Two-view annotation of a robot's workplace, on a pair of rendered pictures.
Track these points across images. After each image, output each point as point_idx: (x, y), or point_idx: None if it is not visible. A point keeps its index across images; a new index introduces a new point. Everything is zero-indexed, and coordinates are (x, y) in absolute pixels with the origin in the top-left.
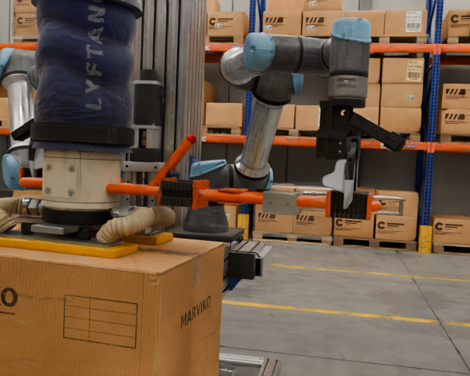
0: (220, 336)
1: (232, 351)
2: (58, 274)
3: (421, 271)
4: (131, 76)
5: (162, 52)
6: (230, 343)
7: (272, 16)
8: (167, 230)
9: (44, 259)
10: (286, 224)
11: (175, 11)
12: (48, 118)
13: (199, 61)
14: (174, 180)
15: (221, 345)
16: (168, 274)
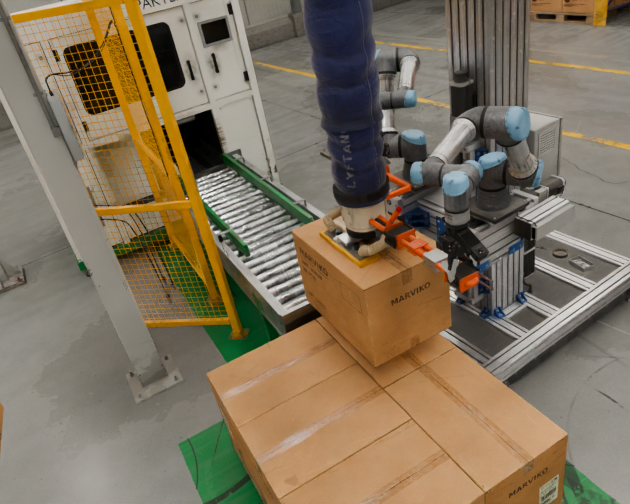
0: None
1: None
2: (336, 272)
3: None
4: (378, 158)
5: (473, 53)
6: None
7: None
8: None
9: (331, 263)
10: None
11: (480, 18)
12: (336, 186)
13: (517, 43)
14: (398, 224)
15: None
16: (371, 288)
